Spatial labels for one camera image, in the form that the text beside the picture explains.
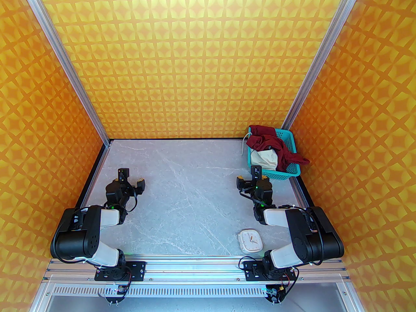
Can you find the teal plastic basket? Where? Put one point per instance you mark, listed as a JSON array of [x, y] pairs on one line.
[[291, 148]]

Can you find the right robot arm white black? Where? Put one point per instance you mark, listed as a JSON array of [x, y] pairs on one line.
[[312, 239]]

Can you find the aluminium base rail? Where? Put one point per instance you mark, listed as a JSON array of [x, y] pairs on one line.
[[195, 268]]

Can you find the dark red shirt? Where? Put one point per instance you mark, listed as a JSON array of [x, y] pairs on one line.
[[269, 140]]

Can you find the small circuit board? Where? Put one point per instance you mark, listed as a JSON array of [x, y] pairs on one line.
[[117, 292], [274, 292]]

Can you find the white square clock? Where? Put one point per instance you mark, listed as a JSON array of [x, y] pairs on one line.
[[250, 240]]

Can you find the aluminium frame post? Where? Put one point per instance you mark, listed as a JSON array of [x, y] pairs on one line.
[[65, 63], [321, 57]]

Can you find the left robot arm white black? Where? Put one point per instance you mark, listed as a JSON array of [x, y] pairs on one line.
[[78, 236]]

